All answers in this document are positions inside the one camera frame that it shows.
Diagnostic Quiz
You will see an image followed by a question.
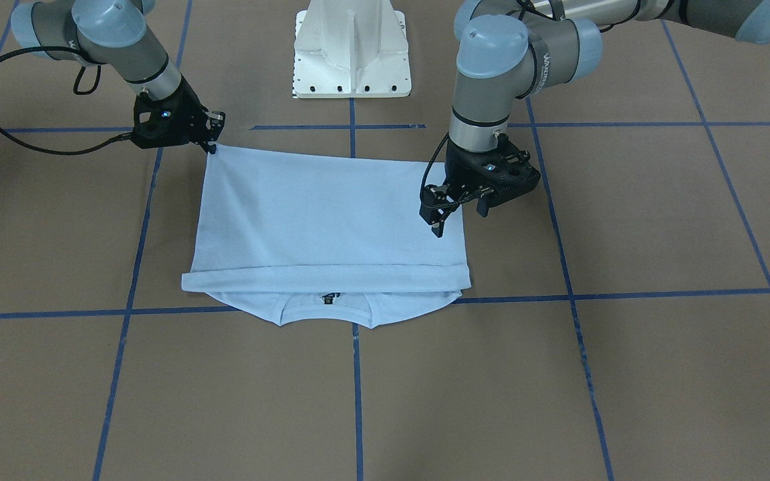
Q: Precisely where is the light blue t-shirt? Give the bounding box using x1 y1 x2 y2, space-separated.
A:
181 145 472 329

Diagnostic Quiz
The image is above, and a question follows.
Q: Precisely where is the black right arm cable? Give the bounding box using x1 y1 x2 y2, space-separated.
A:
0 45 138 157

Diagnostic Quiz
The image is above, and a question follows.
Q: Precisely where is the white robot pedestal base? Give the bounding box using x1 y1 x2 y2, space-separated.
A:
291 1 412 100

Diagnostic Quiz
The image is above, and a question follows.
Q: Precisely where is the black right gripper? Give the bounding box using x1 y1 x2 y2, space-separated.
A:
131 78 226 154

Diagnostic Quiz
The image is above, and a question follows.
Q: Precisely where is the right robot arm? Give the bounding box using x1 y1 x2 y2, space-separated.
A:
10 1 225 154

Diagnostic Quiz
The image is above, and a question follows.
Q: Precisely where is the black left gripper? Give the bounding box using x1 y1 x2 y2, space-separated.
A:
419 133 541 238

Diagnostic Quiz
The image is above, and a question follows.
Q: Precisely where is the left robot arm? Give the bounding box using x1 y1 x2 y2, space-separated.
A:
419 1 770 237

